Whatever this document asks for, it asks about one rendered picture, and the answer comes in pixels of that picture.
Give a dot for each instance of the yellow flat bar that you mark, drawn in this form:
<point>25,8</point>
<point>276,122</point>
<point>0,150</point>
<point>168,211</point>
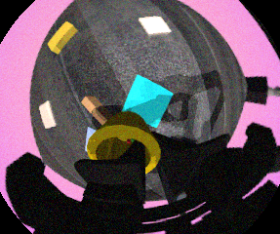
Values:
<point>63,35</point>

